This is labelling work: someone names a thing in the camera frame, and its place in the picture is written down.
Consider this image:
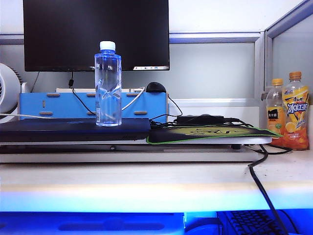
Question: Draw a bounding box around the blue wooden monitor riser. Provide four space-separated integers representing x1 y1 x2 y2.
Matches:
19 92 170 123

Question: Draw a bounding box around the white monitor base plate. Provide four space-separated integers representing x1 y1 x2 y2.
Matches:
56 87 147 94

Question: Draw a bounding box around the black computer mouse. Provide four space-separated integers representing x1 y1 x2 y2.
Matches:
146 82 167 94

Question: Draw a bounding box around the small orange juice bottle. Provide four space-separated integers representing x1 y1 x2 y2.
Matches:
266 78 287 141

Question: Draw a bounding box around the black power adapter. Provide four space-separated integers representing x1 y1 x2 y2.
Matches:
176 115 224 124

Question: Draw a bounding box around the white silver desk platform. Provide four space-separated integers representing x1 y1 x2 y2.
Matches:
0 135 273 164

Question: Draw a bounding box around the black green-edged mouse pad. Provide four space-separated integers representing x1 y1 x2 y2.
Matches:
146 124 284 145

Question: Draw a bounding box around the thin black mouse cable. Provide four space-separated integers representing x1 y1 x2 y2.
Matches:
149 94 184 128

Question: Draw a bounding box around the white desk fan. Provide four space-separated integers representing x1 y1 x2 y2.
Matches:
0 63 22 124

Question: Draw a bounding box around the thin black monitor cable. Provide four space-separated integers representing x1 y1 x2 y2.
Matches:
68 71 96 116

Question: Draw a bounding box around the black computer monitor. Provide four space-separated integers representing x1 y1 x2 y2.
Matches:
22 0 171 72

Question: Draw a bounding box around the white cable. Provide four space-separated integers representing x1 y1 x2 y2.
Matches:
0 86 146 119

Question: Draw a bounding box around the black keyboard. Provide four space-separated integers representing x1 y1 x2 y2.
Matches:
221 210 299 235

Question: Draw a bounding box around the grey cubicle partition frame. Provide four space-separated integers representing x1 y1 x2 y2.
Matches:
0 0 313 120

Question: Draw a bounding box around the dark blue keyboard cover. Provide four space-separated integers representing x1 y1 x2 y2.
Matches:
0 117 151 143

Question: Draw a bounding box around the clear mineral water bottle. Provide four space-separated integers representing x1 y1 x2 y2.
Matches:
94 41 122 127

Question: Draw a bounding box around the large iced tea bottle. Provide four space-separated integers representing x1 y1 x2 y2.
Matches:
282 71 310 151

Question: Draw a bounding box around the thick black cable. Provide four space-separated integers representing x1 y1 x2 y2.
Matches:
247 143 291 235

